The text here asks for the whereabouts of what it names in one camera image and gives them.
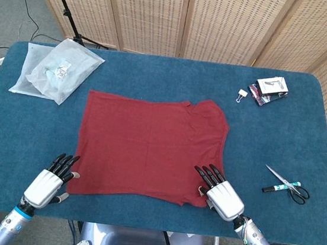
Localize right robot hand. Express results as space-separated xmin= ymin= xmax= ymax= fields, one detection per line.
xmin=188 ymin=162 xmax=250 ymax=224

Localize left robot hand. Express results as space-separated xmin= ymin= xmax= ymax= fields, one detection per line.
xmin=20 ymin=149 xmax=83 ymax=214

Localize red t-shirt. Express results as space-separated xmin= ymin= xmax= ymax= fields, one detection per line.
xmin=65 ymin=84 xmax=234 ymax=213

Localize teal and white marker pen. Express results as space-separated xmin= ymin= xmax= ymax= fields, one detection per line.
xmin=261 ymin=176 xmax=302 ymax=197

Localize white binder clip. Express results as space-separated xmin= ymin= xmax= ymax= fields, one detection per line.
xmin=234 ymin=88 xmax=249 ymax=104

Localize flat translucent plastic bag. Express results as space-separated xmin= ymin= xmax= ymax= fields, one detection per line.
xmin=8 ymin=40 xmax=60 ymax=100

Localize white and black small box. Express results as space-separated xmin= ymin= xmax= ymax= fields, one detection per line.
xmin=254 ymin=74 xmax=291 ymax=99

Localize white bag with garment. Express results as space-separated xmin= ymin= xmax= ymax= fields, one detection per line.
xmin=23 ymin=33 xmax=108 ymax=110

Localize blue carpet table cover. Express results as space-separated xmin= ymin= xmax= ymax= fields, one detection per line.
xmin=0 ymin=35 xmax=327 ymax=245

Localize black-handled scissors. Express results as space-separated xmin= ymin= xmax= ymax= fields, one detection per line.
xmin=261 ymin=164 xmax=314 ymax=206

